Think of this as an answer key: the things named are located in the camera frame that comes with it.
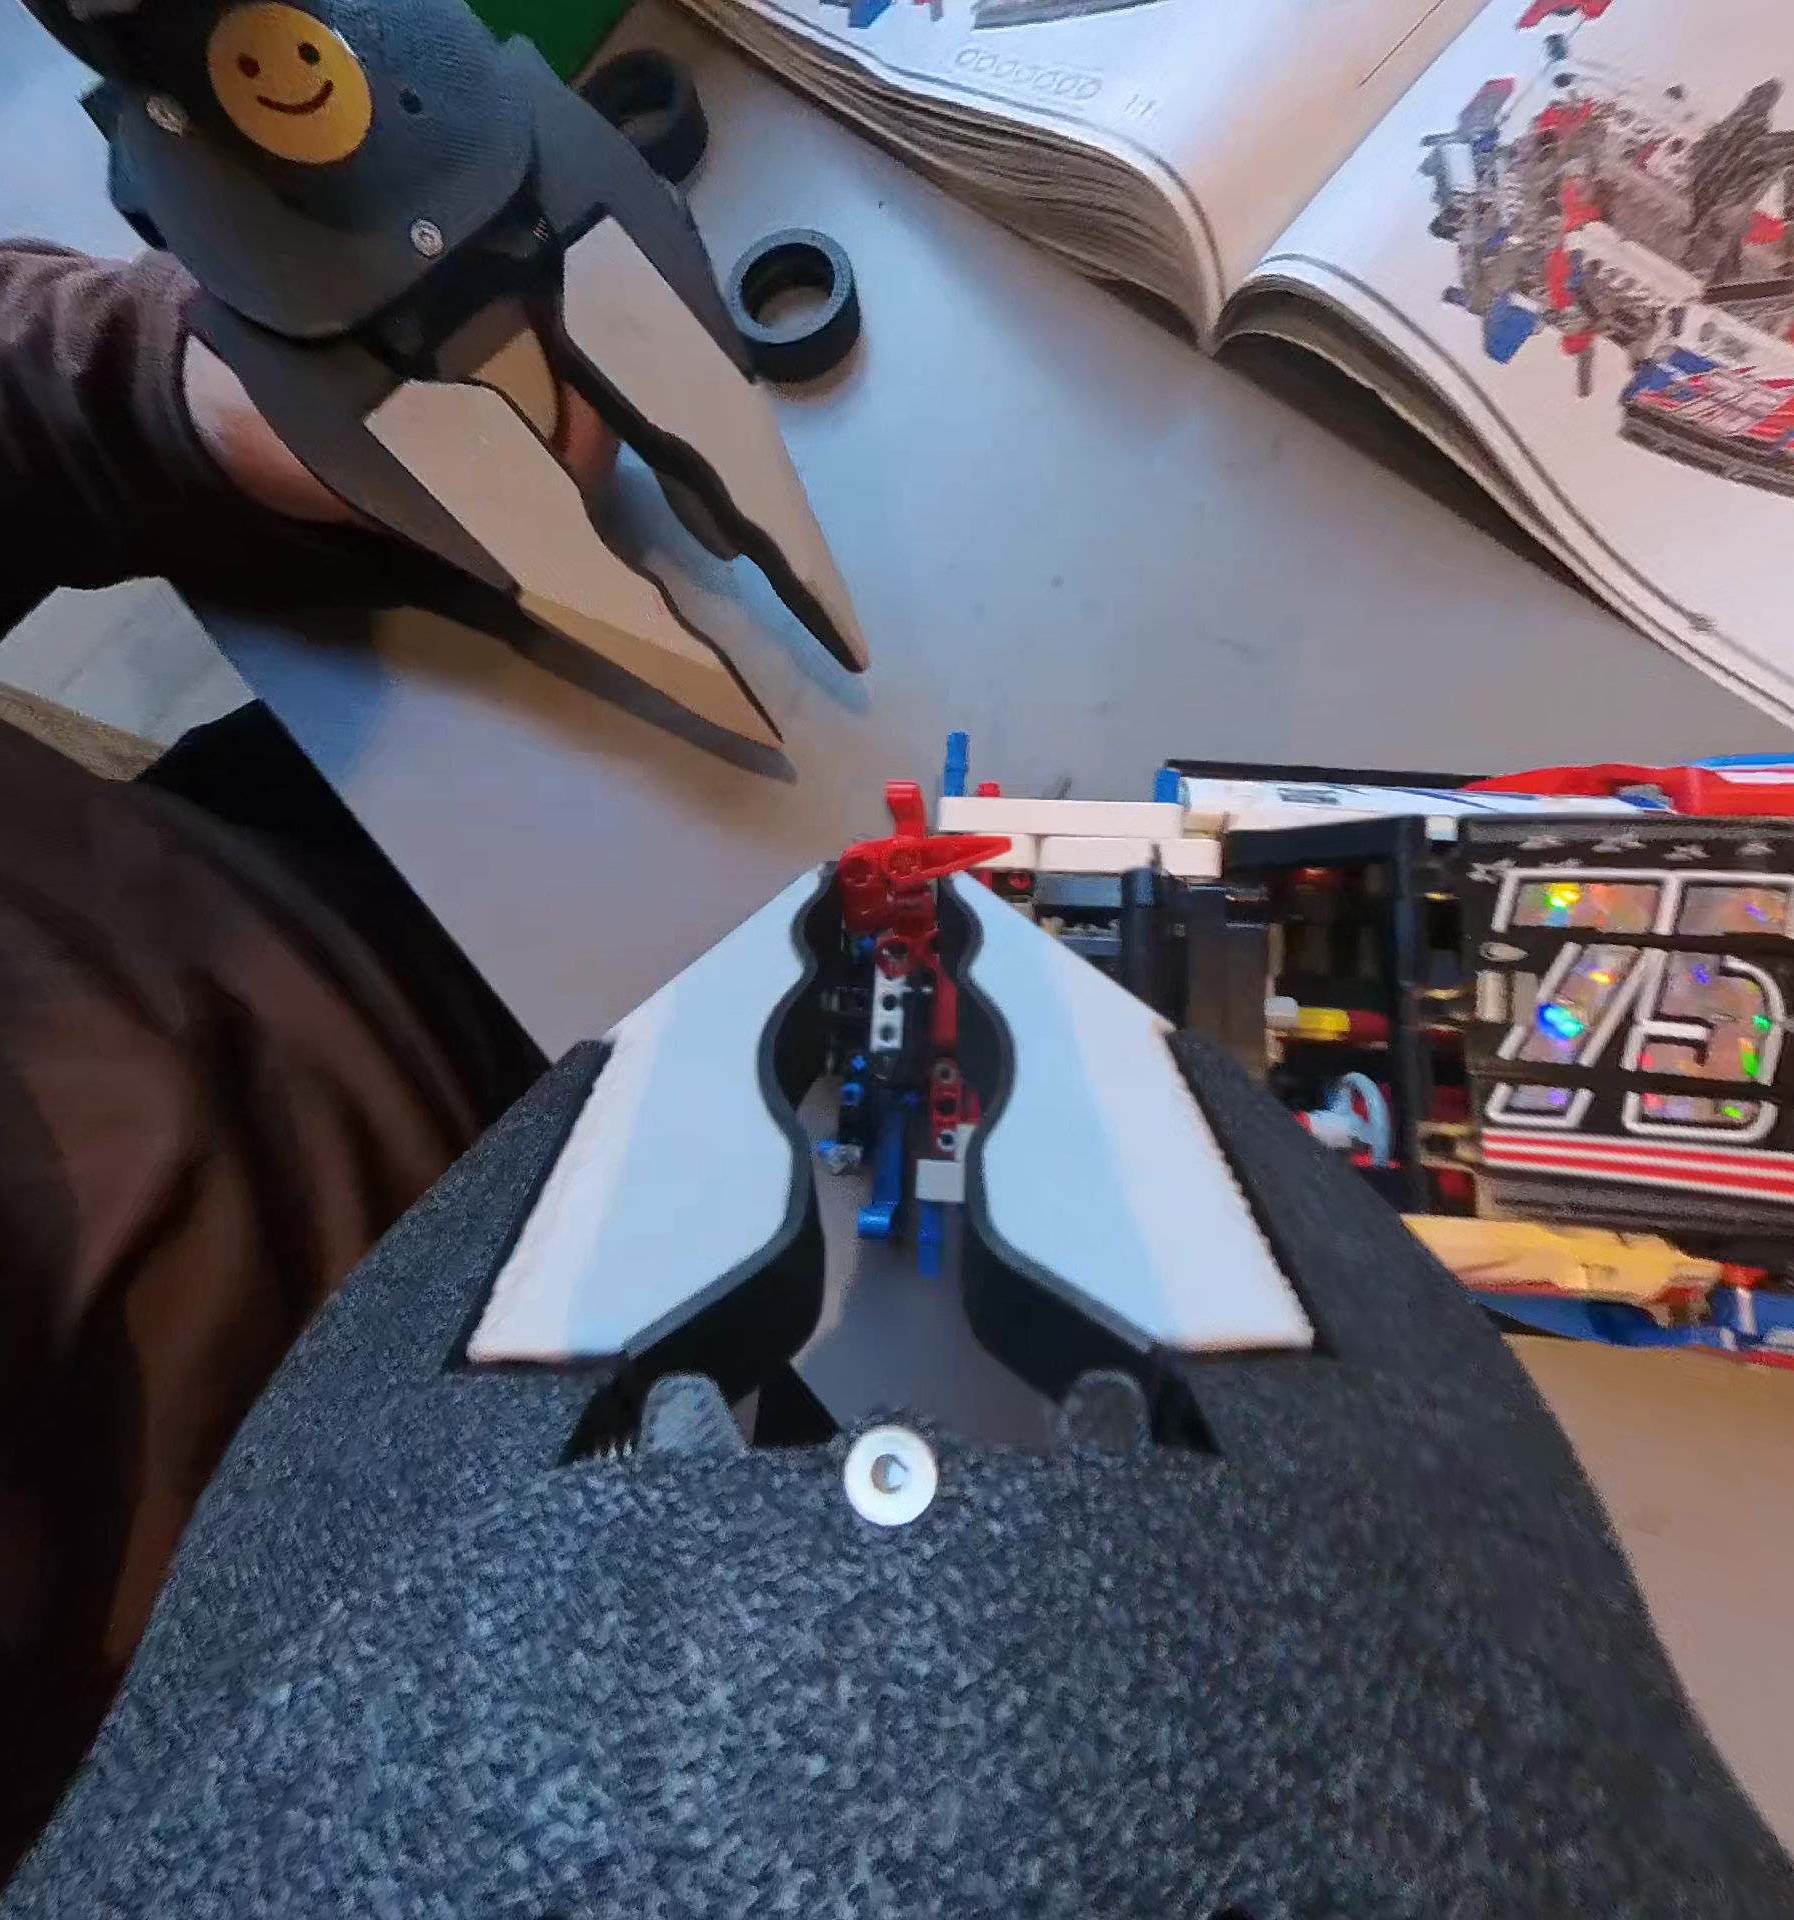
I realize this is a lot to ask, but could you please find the person's left hand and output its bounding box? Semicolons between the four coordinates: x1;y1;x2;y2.
186;336;381;531

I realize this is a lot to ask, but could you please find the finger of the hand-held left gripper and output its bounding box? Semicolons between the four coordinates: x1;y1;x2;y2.
364;375;787;752
549;222;872;674

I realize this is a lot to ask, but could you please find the toy brick race car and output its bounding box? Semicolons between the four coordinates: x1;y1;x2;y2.
816;736;1794;1382

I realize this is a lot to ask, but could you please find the person's brown shirt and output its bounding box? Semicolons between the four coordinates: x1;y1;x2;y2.
0;682;486;1920

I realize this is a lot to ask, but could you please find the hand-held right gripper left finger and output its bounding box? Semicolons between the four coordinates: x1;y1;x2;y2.
467;871;833;1369

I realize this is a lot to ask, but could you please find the grey desk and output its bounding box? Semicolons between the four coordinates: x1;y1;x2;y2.
0;0;1794;1862

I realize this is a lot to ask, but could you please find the green plastic bin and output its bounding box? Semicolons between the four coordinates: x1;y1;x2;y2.
470;0;638;83

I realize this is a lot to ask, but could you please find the open instruction booklet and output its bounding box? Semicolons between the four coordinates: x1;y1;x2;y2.
681;0;1794;752

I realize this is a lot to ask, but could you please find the black rubber tyre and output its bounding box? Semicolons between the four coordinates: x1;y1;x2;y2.
729;234;859;386
583;52;709;192

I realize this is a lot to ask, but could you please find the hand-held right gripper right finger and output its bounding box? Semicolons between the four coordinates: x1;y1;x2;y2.
943;878;1316;1354

